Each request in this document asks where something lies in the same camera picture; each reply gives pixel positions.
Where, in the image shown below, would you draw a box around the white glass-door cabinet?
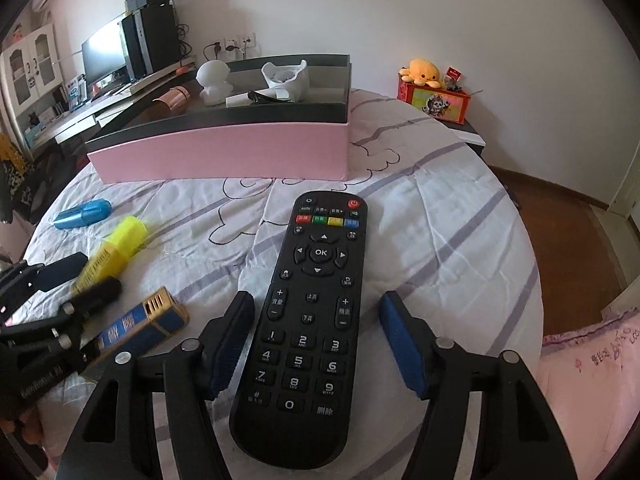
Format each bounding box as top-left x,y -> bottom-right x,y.
0,24 -> 63,133

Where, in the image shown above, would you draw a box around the dark side table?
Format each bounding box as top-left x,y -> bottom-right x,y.
435,110 -> 486,149

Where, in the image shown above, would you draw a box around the blue highlighter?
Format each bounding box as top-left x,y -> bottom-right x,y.
52,199 -> 112,231

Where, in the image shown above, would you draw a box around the red printed box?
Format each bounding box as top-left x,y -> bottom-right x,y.
397,80 -> 472,125

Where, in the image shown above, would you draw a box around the black computer tower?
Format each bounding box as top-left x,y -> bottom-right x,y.
120,4 -> 181,81

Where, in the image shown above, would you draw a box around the yellow plush toy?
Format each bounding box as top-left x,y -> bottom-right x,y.
400,59 -> 443,86

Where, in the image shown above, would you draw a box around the yellow highlighter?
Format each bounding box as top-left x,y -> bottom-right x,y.
70,216 -> 148,296

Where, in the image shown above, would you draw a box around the blue and gold box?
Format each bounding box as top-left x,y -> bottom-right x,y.
75,287 -> 190,362

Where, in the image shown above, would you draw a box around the black remote control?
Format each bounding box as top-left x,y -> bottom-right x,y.
229,191 -> 369,466

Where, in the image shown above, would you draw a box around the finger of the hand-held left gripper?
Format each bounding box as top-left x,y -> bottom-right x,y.
0,252 -> 89,311
0,278 -> 123,356

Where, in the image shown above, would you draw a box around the rose gold metal canister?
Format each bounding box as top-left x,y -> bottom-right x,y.
152,86 -> 193,111

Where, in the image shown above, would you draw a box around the pink storage box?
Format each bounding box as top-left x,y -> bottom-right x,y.
85,52 -> 353,186

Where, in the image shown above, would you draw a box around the white ceramic ashtray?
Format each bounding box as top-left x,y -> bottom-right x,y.
262,60 -> 311,103

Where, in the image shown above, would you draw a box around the pink quilt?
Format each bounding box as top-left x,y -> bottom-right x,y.
537,310 -> 640,480

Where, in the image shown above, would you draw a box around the person's left hand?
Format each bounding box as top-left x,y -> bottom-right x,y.
15,402 -> 46,441

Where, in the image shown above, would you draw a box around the striped white bedsheet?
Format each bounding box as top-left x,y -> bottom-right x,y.
10,87 -> 546,480

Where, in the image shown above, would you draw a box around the white round-headed figurine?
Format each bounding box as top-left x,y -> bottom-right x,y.
196,60 -> 234,106

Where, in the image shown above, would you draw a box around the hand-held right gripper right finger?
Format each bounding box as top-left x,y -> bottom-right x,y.
378,292 -> 581,480

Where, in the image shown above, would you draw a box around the wall power outlets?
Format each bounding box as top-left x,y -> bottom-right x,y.
212,34 -> 257,54

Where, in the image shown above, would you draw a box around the small blue box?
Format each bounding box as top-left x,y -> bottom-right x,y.
67,75 -> 89,109

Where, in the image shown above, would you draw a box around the white desk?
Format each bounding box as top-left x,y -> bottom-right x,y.
22,60 -> 196,161

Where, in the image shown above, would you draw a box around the white door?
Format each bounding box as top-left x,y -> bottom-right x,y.
607,150 -> 640,217

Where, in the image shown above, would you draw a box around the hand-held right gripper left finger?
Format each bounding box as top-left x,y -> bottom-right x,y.
57,290 -> 257,480

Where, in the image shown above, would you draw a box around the computer monitor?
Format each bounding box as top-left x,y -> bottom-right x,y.
81,15 -> 128,86

